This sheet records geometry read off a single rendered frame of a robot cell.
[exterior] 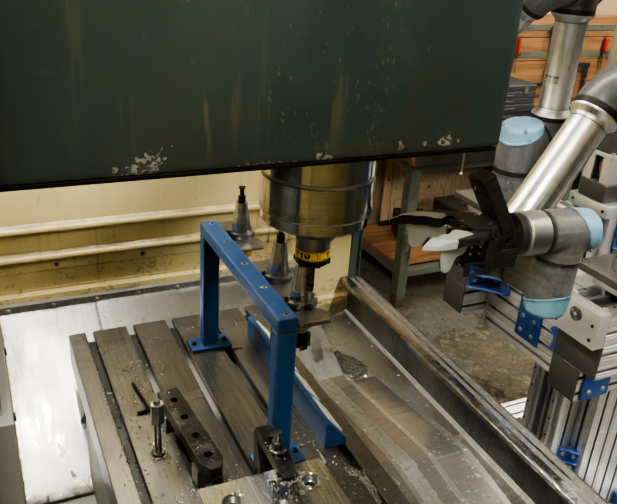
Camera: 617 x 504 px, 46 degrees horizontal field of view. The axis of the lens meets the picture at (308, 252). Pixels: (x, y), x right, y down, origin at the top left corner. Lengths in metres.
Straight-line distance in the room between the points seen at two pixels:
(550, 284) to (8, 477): 0.88
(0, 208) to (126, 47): 1.28
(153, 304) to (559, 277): 1.23
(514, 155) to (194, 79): 1.42
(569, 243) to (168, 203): 1.17
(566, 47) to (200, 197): 1.09
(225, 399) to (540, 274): 0.74
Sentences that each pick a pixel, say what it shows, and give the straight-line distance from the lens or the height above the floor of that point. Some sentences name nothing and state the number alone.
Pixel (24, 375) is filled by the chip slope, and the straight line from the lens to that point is 2.00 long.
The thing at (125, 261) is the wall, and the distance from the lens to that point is 2.10.
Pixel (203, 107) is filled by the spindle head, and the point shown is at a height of 1.68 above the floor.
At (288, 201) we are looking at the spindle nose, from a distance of 0.94.
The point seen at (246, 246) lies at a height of 1.22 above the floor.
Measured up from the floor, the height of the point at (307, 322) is 1.22.
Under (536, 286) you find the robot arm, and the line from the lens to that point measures 1.29.
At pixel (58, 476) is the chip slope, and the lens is 1.86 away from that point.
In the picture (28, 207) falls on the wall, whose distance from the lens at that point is 2.00.
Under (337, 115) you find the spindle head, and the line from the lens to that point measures 0.85.
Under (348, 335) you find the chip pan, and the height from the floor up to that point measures 0.66.
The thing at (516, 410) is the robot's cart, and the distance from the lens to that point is 2.91.
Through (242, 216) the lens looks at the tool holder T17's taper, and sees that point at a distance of 1.60.
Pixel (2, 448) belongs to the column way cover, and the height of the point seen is 1.39.
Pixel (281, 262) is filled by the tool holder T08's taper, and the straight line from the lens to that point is 1.42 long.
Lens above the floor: 1.87
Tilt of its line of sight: 25 degrees down
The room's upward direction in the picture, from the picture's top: 4 degrees clockwise
